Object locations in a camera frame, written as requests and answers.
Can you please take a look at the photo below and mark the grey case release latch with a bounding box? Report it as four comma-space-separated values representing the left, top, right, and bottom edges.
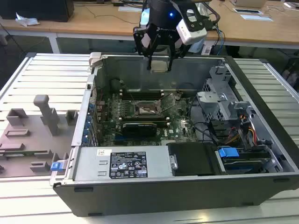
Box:
89, 52, 103, 68

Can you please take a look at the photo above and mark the black open PC case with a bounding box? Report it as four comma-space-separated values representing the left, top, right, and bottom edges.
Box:
50, 52, 299, 217

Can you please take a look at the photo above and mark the grey parts rack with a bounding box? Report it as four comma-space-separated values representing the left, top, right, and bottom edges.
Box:
0, 94, 79, 179

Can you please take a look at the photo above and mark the black computer box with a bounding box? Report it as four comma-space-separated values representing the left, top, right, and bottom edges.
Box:
0, 0, 75, 23

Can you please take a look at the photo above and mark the black graphics card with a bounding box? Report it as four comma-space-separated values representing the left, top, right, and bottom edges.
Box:
121, 121, 157, 137

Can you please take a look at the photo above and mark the CPU socket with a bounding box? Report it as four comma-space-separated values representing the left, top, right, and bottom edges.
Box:
132, 100, 164, 117

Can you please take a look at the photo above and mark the green motherboard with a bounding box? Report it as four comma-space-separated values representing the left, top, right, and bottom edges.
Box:
98, 92, 199, 147

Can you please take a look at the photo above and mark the silver square CPU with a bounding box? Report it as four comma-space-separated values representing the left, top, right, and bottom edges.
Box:
150, 61, 170, 73

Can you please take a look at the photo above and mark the metal disk bay cage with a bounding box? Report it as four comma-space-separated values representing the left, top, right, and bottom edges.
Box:
196, 66, 252, 122

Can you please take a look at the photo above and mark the green RAM stick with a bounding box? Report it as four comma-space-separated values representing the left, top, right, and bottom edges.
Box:
0, 150, 47, 157

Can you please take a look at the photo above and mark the wooden desk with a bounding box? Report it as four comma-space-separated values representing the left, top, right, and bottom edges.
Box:
0, 0, 299, 49

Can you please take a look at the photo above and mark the black wire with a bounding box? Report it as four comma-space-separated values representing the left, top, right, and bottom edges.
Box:
189, 98, 221, 143

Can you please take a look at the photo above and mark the silver power supply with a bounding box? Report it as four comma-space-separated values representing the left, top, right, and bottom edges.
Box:
73, 147, 175, 180

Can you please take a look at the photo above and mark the blue cable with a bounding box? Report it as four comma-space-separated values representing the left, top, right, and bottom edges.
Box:
214, 23, 227, 56

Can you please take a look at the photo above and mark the white paper sheet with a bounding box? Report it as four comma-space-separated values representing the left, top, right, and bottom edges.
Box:
240, 14, 273, 22

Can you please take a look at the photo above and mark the blue disk carrier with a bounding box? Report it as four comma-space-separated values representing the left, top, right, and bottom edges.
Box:
218, 146, 269, 175

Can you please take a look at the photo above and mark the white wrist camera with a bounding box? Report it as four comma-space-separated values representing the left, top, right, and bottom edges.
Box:
176, 9, 207, 45

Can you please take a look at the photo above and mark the blue case latch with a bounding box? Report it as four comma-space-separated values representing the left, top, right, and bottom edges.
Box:
50, 161, 64, 172

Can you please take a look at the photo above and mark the crumpled white paper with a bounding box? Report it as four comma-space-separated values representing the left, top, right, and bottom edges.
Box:
15, 12, 40, 26

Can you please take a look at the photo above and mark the black RAM slot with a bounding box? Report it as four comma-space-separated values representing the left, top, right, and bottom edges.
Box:
118, 116, 171, 127
120, 91, 164, 100

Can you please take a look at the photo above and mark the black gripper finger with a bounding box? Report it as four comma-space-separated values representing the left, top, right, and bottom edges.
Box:
133, 26, 154, 70
168, 35, 186, 71

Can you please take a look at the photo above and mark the coloured power wire bundle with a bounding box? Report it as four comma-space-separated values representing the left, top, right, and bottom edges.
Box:
228, 125, 257, 145

